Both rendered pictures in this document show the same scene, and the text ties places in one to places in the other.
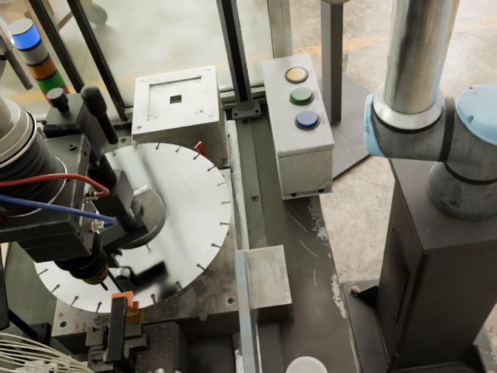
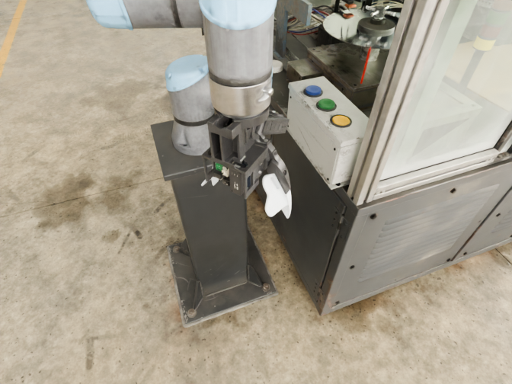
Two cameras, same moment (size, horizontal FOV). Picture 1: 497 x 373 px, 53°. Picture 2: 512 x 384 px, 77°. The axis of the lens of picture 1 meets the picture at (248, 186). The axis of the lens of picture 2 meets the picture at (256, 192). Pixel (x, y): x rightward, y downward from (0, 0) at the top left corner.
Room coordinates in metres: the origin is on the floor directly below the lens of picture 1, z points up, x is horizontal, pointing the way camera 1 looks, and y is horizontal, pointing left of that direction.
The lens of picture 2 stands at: (1.33, -0.59, 1.34)
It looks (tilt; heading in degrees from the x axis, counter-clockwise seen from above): 47 degrees down; 155
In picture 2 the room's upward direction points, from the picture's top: straight up
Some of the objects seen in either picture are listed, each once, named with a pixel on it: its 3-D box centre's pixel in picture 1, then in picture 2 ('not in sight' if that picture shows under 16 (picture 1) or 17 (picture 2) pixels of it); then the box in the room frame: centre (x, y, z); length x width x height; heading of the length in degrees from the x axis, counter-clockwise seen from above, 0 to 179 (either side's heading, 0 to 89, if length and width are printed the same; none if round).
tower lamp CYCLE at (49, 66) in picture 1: (41, 64); not in sight; (0.79, 0.32, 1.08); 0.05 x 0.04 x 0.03; 86
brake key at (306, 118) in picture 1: (307, 121); (312, 92); (0.69, -0.14, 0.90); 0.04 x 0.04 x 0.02
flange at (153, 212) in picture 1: (129, 212); (376, 22); (0.51, 0.20, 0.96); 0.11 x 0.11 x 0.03
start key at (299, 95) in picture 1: (302, 97); (326, 106); (0.76, -0.14, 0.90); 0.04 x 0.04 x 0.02
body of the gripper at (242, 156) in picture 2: not in sight; (240, 144); (0.99, -0.47, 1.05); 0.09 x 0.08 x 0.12; 125
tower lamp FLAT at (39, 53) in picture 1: (32, 49); not in sight; (0.79, 0.32, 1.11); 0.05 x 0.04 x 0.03; 86
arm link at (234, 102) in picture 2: not in sight; (242, 90); (0.99, -0.46, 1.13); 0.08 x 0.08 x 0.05
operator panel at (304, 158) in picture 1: (296, 124); (326, 129); (0.76, -0.13, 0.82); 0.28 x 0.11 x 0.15; 176
